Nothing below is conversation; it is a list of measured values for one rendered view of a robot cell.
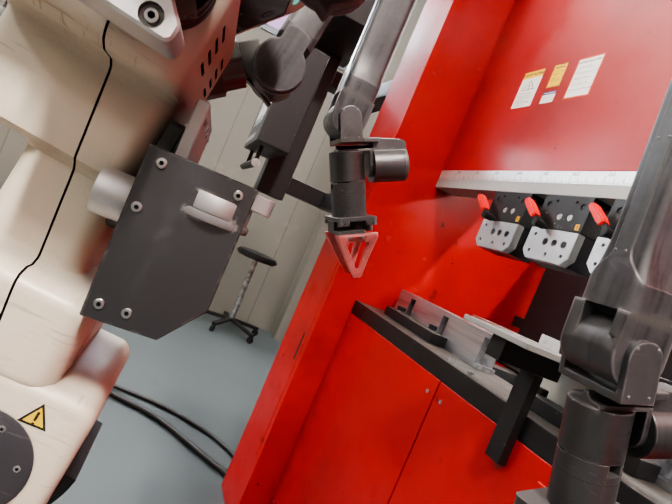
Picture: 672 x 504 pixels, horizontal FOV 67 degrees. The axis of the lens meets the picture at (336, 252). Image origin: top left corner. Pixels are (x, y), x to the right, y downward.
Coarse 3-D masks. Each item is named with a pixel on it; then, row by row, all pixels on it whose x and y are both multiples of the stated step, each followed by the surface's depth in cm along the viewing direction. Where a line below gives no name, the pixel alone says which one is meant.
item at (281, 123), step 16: (320, 64) 170; (304, 80) 169; (304, 96) 170; (272, 112) 168; (288, 112) 169; (304, 112) 170; (256, 128) 185; (272, 128) 168; (288, 128) 170; (256, 144) 181; (272, 144) 169; (288, 144) 170
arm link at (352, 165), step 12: (336, 156) 80; (348, 156) 80; (360, 156) 81; (372, 156) 81; (336, 168) 80; (348, 168) 80; (360, 168) 81; (372, 168) 82; (336, 180) 81; (348, 180) 80; (360, 180) 81
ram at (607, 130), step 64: (576, 0) 143; (640, 0) 120; (512, 64) 160; (576, 64) 132; (640, 64) 113; (512, 128) 147; (576, 128) 124; (640, 128) 106; (448, 192) 175; (576, 192) 116
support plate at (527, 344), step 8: (472, 320) 94; (480, 320) 93; (488, 328) 89; (496, 328) 88; (504, 336) 85; (512, 336) 83; (520, 336) 99; (520, 344) 81; (528, 344) 80; (536, 344) 92; (536, 352) 80; (544, 352) 81; (552, 352) 86
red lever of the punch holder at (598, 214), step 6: (594, 204) 105; (594, 210) 104; (600, 210) 103; (594, 216) 103; (600, 216) 102; (606, 216) 103; (600, 222) 101; (606, 222) 101; (606, 228) 99; (606, 234) 99; (612, 234) 99
